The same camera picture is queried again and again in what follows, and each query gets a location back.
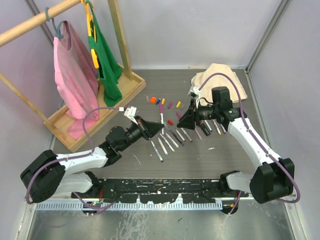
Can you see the pink pen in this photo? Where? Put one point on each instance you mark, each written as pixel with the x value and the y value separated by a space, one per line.
pixel 198 134

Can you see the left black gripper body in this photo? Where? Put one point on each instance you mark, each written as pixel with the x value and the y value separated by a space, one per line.
pixel 136 131

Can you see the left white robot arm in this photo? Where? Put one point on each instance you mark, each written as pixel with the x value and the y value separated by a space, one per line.
pixel 53 174

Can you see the pink shirt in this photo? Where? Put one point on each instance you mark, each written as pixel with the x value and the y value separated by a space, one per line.
pixel 76 79

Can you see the dark purple marker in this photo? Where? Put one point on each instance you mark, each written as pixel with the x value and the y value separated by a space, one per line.
pixel 176 137

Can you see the white grey marker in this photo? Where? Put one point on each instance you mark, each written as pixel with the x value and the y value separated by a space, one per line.
pixel 172 140

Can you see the green shirt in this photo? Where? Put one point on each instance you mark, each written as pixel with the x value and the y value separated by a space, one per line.
pixel 109 70

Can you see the teal cap marker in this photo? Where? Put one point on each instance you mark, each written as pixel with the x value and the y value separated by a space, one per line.
pixel 162 146

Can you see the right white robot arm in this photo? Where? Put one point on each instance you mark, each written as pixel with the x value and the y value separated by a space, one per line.
pixel 235 121

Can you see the wooden clothes rack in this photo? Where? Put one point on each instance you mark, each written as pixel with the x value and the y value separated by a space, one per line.
pixel 130 84

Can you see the yellow marker cap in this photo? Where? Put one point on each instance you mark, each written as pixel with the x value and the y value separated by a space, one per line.
pixel 179 104

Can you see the orange black highlighter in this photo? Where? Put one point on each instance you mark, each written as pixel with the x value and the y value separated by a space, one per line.
pixel 205 129

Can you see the yellow clothes hanger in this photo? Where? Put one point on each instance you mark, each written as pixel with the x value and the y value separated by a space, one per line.
pixel 91 32

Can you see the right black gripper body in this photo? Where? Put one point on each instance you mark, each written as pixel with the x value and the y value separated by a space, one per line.
pixel 206 112

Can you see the slotted cable duct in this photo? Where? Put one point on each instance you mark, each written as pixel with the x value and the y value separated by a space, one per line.
pixel 74 205

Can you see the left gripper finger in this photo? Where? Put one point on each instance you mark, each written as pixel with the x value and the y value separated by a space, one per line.
pixel 149 124
pixel 153 129

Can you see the orange highlighter cap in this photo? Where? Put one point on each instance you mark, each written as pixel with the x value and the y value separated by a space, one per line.
pixel 153 100

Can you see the beige cloth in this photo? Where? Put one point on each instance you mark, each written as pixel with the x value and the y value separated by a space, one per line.
pixel 219 81

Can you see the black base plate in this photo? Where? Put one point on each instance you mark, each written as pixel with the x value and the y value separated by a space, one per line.
pixel 159 191

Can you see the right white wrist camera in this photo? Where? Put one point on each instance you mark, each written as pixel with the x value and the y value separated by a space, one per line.
pixel 194 92

